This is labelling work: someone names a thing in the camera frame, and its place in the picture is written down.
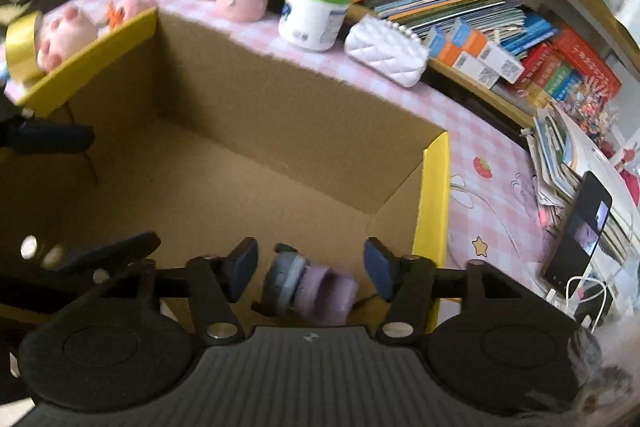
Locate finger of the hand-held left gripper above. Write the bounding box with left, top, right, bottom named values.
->
left=19, top=231, right=162, bottom=282
left=0, top=98, right=97, bottom=156

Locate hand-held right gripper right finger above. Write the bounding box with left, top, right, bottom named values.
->
left=364, top=237, right=531, bottom=343

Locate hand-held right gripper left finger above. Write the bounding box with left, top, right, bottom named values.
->
left=100, top=237, right=259, bottom=342

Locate grey purple tape roll stack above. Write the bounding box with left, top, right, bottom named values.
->
left=251, top=243, right=359, bottom=327

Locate pink pig plush toy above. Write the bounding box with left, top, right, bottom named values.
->
left=34, top=4, right=102, bottom=74

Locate yellow cardboard box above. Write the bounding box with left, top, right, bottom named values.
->
left=0, top=7, right=452, bottom=343

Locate pink chick plush toy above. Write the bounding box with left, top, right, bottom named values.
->
left=101, top=0, right=162, bottom=30

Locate gold tape roll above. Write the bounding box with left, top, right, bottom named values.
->
left=4, top=10, right=47, bottom=84

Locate black smartphone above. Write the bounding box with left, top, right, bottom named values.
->
left=538, top=170, right=614, bottom=289

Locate wooden bookshelf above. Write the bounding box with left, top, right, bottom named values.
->
left=345, top=0, right=640, bottom=134

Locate white quilted purse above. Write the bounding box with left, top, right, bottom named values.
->
left=343, top=14, right=431, bottom=89

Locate pile of papers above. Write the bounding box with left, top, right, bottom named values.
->
left=520, top=103, right=640, bottom=269

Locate pink checked tablecloth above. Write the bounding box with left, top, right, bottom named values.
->
left=0, top=0, right=558, bottom=308

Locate row of small cartons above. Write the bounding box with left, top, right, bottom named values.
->
left=426, top=19, right=527, bottom=88

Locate grey fluffy cloth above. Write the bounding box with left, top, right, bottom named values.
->
left=569, top=321, right=640, bottom=419

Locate white jar green lid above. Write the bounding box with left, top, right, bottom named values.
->
left=277, top=0, right=354, bottom=53

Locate red boxed book set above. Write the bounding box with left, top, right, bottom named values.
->
left=516, top=29, right=624, bottom=144

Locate white charging cable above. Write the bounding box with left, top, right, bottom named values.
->
left=545, top=275, right=617, bottom=334

